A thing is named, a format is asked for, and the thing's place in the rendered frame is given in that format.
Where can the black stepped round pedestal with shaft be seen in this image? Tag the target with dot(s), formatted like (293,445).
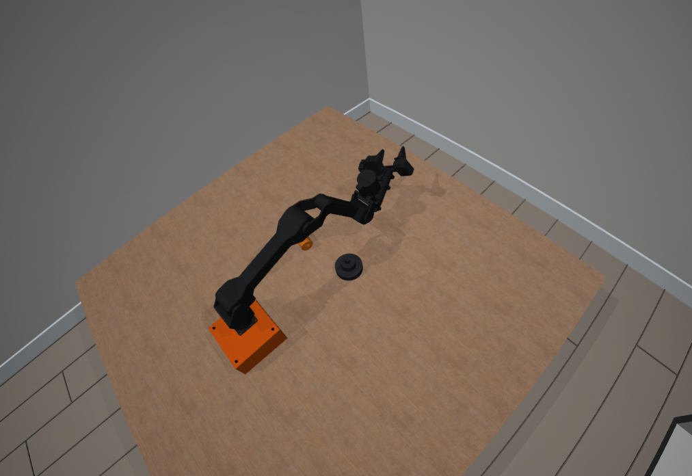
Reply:
(348,267)

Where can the orange cylindrical knob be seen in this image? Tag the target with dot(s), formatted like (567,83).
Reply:
(306,244)

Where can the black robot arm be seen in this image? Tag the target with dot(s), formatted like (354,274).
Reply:
(233,299)

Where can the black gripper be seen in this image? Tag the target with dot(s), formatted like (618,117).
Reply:
(400,165)

